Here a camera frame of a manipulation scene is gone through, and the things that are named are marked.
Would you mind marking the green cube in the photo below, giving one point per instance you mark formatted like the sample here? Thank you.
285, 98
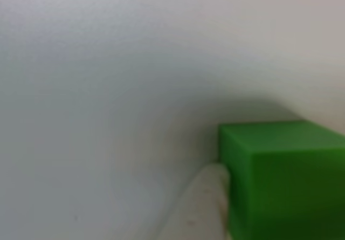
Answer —
283, 183

